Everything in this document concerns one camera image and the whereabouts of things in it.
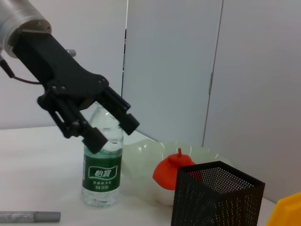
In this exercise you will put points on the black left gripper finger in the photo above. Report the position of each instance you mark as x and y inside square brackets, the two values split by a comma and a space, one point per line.
[122, 115]
[94, 139]

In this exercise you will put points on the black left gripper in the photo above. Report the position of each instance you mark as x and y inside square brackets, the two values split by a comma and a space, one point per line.
[58, 68]

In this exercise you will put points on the clear water bottle green label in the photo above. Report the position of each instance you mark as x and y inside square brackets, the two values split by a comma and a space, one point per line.
[101, 171]

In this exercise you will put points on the red-orange toy orange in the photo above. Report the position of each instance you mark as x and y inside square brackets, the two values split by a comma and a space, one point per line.
[167, 171]

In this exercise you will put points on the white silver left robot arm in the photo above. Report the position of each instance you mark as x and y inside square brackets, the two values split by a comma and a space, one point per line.
[16, 16]

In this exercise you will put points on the translucent wavy fruit plate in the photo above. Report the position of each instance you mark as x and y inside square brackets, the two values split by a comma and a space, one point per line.
[141, 160]

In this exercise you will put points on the silver glitter pen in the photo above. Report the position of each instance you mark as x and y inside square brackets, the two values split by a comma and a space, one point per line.
[28, 216]

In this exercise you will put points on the black mesh pen holder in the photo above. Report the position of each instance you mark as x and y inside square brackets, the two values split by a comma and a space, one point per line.
[211, 204]

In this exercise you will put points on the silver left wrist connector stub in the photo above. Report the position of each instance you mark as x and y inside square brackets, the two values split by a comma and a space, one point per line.
[71, 52]

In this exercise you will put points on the yellow plastic bin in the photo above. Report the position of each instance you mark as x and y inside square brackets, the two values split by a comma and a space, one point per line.
[287, 212]

